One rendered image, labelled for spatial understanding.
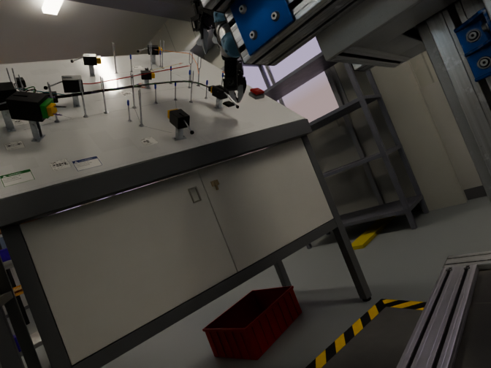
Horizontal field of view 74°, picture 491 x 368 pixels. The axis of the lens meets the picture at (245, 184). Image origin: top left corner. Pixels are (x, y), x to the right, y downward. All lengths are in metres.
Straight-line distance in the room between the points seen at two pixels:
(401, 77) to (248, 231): 1.95
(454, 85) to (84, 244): 0.95
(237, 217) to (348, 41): 0.81
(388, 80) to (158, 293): 2.33
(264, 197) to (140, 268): 0.54
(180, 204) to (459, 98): 0.84
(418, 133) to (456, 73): 2.18
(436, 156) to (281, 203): 1.69
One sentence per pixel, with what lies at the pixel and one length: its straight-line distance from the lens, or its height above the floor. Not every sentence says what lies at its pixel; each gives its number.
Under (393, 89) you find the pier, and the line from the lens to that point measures 2.83.
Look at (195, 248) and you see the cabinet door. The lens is 1.13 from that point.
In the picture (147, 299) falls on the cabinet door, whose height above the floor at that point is 0.47.
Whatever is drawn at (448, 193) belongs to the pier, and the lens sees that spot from 2.85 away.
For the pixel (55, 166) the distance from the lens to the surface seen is 1.11.
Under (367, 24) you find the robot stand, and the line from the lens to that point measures 0.56.
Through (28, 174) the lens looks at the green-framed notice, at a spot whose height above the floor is 0.93.
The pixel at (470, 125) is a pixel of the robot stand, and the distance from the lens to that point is 0.64.
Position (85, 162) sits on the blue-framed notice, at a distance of 1.11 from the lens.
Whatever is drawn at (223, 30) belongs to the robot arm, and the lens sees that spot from 1.15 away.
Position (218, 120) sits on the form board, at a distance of 1.37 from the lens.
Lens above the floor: 0.65
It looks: 2 degrees up
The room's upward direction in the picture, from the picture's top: 22 degrees counter-clockwise
